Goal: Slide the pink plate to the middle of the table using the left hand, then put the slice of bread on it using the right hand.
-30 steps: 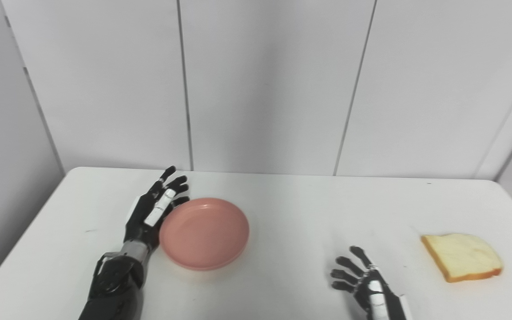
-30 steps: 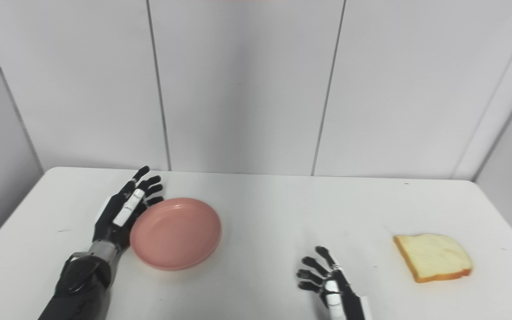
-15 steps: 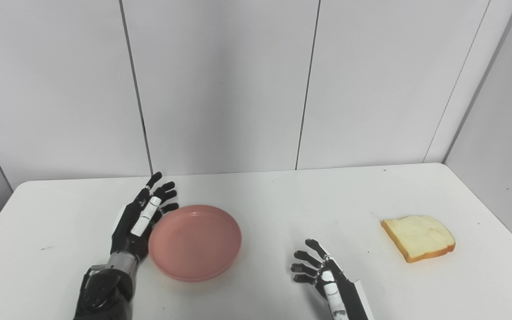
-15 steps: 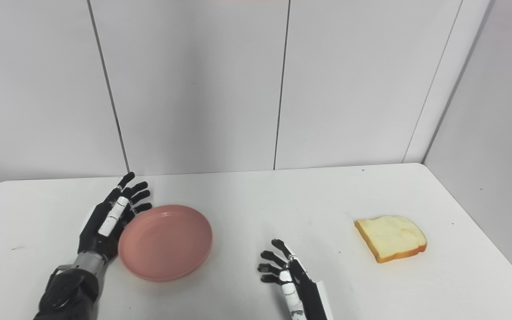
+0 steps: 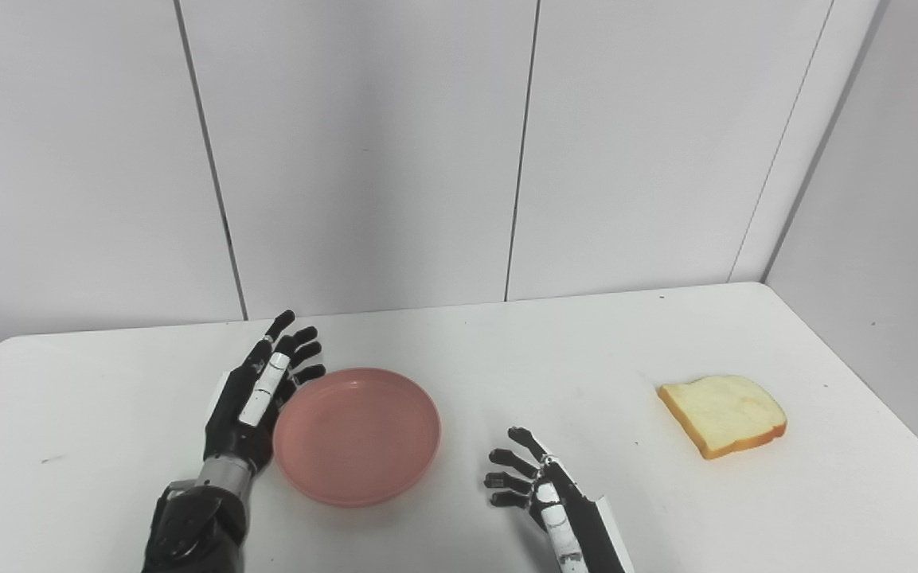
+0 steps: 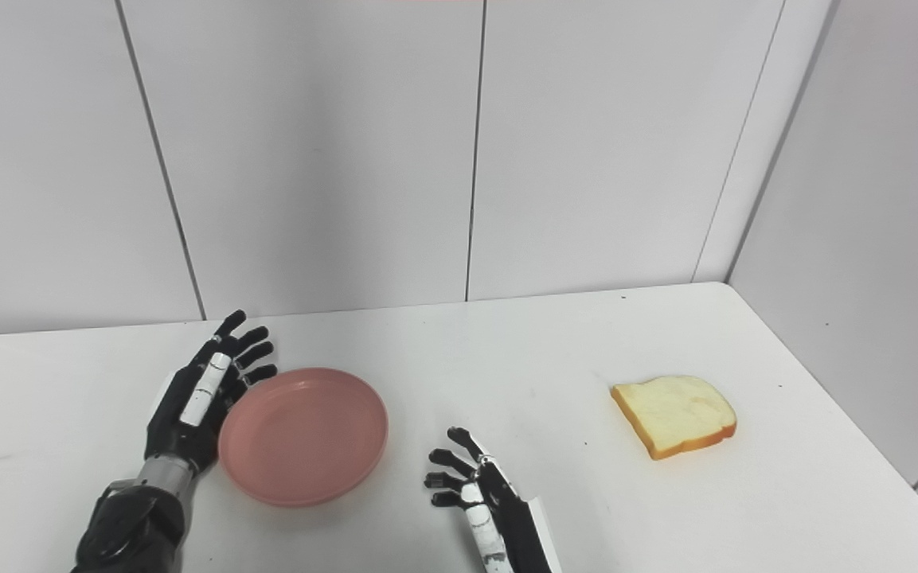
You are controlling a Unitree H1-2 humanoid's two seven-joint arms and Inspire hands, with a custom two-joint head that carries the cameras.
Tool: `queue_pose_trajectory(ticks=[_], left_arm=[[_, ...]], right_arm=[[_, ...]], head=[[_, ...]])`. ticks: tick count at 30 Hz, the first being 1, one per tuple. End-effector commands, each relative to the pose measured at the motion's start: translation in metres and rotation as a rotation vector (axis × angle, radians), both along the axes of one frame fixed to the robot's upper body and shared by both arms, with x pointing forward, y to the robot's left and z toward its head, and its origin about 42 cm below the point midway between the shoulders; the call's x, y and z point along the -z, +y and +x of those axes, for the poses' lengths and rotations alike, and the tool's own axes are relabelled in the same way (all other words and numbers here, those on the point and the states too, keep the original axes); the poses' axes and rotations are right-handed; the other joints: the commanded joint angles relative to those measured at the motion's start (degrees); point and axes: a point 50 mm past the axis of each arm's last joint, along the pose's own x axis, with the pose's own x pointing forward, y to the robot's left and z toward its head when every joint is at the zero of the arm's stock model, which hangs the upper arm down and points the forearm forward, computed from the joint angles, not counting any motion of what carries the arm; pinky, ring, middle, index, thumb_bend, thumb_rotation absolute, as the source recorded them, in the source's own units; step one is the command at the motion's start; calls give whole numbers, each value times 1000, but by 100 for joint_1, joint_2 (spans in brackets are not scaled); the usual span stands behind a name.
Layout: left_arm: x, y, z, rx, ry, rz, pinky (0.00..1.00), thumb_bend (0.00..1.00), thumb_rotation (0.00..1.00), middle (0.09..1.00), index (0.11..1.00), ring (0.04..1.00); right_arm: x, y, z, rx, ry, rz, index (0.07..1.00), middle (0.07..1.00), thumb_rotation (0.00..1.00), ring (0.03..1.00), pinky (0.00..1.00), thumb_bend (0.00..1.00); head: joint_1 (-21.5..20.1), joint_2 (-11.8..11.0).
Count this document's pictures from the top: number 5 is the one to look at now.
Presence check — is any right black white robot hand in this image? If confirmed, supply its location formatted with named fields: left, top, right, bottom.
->
left=484, top=427, right=636, bottom=573

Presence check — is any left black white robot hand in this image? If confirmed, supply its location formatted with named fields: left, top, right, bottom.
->
left=203, top=310, right=326, bottom=476

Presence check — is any pink round plate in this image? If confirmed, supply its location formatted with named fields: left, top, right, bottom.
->
left=272, top=367, right=442, bottom=508

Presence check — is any slice of white bread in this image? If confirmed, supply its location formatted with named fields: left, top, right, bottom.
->
left=657, top=375, right=787, bottom=461

